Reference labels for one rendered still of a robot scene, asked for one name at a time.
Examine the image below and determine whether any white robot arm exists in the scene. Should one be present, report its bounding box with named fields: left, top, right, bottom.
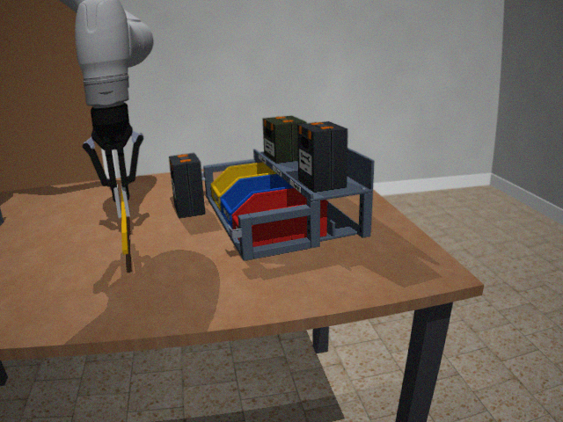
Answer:
left=59, top=0, right=153, bottom=108

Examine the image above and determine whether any yellow bar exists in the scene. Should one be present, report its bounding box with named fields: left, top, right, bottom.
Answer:
left=121, top=191, right=128, bottom=255

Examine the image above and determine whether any grey metal bin shelf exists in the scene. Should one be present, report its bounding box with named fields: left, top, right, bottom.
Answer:
left=201, top=148, right=374, bottom=261

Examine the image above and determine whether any blue bin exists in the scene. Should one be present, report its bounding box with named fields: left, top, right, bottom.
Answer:
left=221, top=174, right=294, bottom=228

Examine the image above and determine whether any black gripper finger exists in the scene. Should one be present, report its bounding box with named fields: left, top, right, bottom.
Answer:
left=115, top=131, right=143, bottom=217
left=83, top=135, right=121, bottom=218

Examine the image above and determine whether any red open bin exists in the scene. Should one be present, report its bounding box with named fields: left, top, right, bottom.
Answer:
left=233, top=188, right=328, bottom=247

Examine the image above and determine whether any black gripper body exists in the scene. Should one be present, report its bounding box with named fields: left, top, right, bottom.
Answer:
left=91, top=103, right=133, bottom=150

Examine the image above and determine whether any yellow open bin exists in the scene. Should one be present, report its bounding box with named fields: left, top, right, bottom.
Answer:
left=211, top=163, right=277, bottom=211

